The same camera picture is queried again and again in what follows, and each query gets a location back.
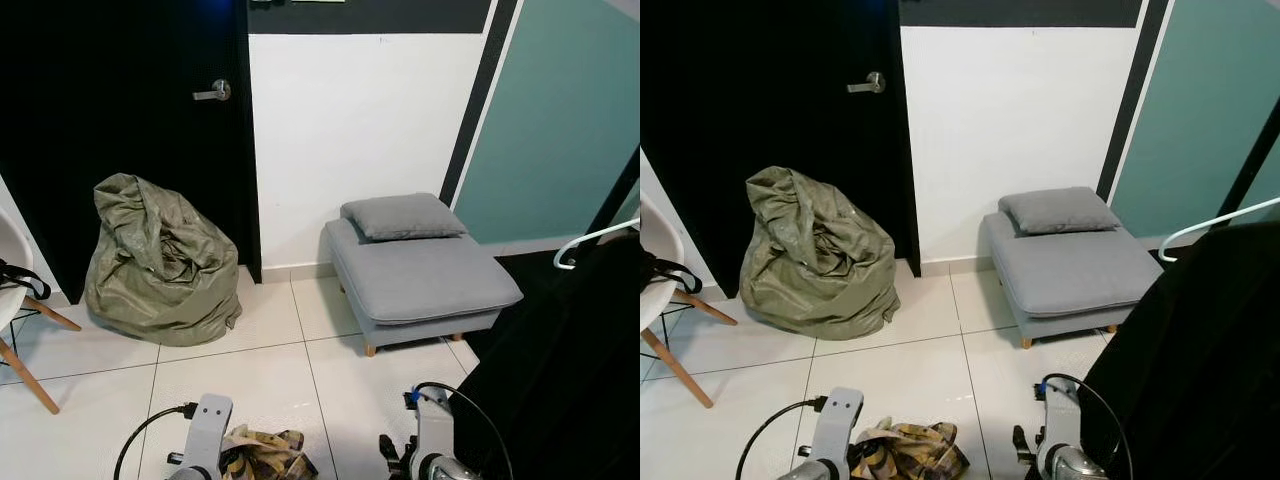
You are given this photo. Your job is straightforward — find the yellow grey plaid shirt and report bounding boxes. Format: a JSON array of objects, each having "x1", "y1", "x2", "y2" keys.
[
  {"x1": 220, "y1": 424, "x2": 319, "y2": 480},
  {"x1": 850, "y1": 418, "x2": 971, "y2": 480}
]

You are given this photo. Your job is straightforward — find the black hanging garment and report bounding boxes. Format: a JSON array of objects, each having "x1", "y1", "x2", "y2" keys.
[
  {"x1": 455, "y1": 232, "x2": 641, "y2": 480},
  {"x1": 1078, "y1": 222, "x2": 1280, "y2": 480}
]

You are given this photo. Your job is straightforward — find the grey upholstered footstool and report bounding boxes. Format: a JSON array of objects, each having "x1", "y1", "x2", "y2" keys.
[
  {"x1": 983, "y1": 210, "x2": 1166, "y2": 349},
  {"x1": 326, "y1": 215, "x2": 524, "y2": 357}
]

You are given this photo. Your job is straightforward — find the black floor rug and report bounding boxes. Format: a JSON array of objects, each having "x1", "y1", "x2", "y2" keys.
[{"x1": 465, "y1": 245, "x2": 601, "y2": 361}]

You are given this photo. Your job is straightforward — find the grey cushion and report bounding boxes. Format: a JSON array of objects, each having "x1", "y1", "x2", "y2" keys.
[
  {"x1": 340, "y1": 193, "x2": 469, "y2": 242},
  {"x1": 997, "y1": 187, "x2": 1123, "y2": 236}
]

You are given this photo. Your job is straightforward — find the olive green sack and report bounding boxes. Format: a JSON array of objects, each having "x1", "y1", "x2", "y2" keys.
[
  {"x1": 738, "y1": 166, "x2": 901, "y2": 341},
  {"x1": 84, "y1": 173, "x2": 243, "y2": 347}
]

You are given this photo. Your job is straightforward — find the black door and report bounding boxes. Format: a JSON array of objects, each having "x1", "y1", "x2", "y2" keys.
[
  {"x1": 640, "y1": 0, "x2": 921, "y2": 296},
  {"x1": 0, "y1": 0, "x2": 261, "y2": 301}
]

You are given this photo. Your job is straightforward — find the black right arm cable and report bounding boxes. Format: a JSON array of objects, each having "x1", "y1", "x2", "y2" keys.
[
  {"x1": 1040, "y1": 373, "x2": 1134, "y2": 480},
  {"x1": 408, "y1": 381, "x2": 514, "y2": 480}
]

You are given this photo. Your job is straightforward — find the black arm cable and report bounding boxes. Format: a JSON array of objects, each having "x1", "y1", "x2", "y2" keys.
[
  {"x1": 408, "y1": 381, "x2": 514, "y2": 480},
  {"x1": 735, "y1": 396, "x2": 829, "y2": 480},
  {"x1": 113, "y1": 402, "x2": 199, "y2": 480},
  {"x1": 1040, "y1": 373, "x2": 1134, "y2": 480}
]

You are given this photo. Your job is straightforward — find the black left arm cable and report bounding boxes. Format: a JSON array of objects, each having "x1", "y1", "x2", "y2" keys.
[
  {"x1": 735, "y1": 396, "x2": 829, "y2": 480},
  {"x1": 113, "y1": 402, "x2": 199, "y2": 480}
]

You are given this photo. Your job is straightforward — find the black bag strap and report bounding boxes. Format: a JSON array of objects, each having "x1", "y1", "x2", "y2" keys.
[
  {"x1": 640, "y1": 250, "x2": 706, "y2": 297},
  {"x1": 0, "y1": 258, "x2": 51, "y2": 301}
]

